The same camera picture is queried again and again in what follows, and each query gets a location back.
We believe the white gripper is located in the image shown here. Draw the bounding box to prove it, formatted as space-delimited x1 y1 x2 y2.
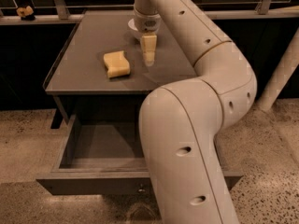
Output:
134 8 161 66

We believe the yellow sponge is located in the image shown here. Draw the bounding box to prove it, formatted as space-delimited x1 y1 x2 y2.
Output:
104 50 130 78

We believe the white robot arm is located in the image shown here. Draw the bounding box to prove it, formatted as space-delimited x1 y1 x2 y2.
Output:
134 0 257 224

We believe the open grey top drawer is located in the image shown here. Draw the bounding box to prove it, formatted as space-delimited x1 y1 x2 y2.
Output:
36 113 245 196

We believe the round metal drawer knob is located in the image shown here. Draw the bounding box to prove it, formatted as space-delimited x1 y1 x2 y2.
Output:
137 184 147 194

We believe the white ceramic bowl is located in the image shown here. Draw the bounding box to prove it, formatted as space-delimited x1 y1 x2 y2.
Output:
128 19 142 41

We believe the grey wooden cabinet table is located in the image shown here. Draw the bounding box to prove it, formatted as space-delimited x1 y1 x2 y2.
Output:
45 10 195 120

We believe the small yellow black object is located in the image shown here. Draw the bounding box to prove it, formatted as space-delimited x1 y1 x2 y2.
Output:
17 6 36 21

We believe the metal railing frame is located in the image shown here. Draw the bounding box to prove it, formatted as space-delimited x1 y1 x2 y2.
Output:
0 0 299 26

